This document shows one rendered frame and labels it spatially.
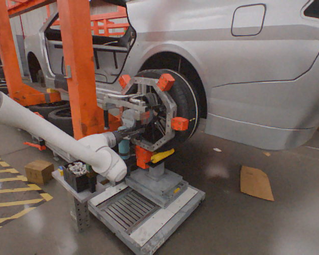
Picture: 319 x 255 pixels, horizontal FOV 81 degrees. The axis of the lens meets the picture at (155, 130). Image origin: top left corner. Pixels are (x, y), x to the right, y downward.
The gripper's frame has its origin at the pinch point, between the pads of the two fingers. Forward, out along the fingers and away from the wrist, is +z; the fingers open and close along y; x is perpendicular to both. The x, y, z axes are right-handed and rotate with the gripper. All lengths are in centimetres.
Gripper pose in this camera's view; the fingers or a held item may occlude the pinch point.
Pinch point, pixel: (138, 129)
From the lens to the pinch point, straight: 118.9
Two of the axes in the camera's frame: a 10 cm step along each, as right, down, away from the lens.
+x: 0.4, -9.4, -3.5
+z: 6.5, -2.4, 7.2
